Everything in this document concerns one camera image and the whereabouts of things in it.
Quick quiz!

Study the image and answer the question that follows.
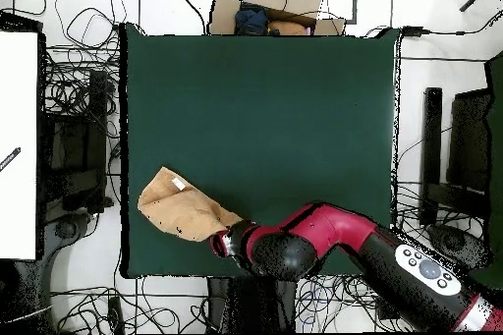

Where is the orange terry towel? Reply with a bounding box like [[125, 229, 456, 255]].
[[137, 165, 244, 243]]

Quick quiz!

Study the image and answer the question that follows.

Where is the black slim power strip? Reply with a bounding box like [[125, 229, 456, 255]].
[[107, 296, 126, 335]]

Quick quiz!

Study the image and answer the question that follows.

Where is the dark green table cloth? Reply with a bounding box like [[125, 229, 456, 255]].
[[119, 23, 402, 280]]

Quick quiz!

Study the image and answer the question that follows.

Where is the grey chair base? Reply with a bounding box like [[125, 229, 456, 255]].
[[42, 212, 93, 269], [427, 223, 493, 271]]

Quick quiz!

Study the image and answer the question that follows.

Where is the black metal stand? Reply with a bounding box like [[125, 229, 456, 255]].
[[38, 70, 114, 215]]

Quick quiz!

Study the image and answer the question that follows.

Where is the black marker pen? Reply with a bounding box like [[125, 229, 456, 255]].
[[0, 146, 22, 173]]

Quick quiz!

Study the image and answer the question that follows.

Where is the dark blue garment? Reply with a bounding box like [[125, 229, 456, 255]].
[[234, 2, 270, 36]]

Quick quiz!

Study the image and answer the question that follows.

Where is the white panel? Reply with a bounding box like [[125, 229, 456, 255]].
[[0, 30, 39, 260]]

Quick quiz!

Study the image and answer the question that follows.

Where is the orange garment in box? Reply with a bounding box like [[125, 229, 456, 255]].
[[267, 20, 309, 36]]

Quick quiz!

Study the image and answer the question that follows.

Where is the green cloth on side table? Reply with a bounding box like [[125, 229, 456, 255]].
[[465, 50, 503, 290]]

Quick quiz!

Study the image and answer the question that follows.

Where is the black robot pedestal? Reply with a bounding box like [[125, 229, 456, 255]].
[[206, 276, 299, 334]]

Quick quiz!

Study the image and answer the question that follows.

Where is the black metal frame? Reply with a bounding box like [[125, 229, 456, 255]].
[[419, 86, 492, 227]]

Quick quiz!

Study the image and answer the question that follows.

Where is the black looped cable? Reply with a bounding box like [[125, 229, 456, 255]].
[[53, 0, 129, 52]]

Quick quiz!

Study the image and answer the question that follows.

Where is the black adapter cable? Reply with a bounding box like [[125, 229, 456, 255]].
[[421, 10, 503, 36]]

